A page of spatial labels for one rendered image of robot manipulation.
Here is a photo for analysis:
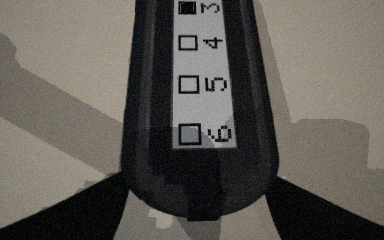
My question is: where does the black rounded unit with label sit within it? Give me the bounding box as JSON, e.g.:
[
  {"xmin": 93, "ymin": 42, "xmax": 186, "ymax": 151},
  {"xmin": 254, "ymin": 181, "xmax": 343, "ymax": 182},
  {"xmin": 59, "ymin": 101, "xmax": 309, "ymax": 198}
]
[{"xmin": 120, "ymin": 0, "xmax": 279, "ymax": 222}]

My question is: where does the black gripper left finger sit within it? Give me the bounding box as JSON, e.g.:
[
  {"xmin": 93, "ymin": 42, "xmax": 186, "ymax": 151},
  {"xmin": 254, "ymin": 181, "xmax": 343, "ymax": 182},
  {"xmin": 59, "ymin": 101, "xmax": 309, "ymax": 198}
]
[{"xmin": 0, "ymin": 172, "xmax": 130, "ymax": 240}]

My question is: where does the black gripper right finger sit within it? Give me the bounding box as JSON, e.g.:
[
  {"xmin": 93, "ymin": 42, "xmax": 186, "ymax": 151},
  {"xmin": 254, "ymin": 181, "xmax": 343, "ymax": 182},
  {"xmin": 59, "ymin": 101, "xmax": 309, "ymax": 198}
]
[{"xmin": 265, "ymin": 175, "xmax": 384, "ymax": 240}]

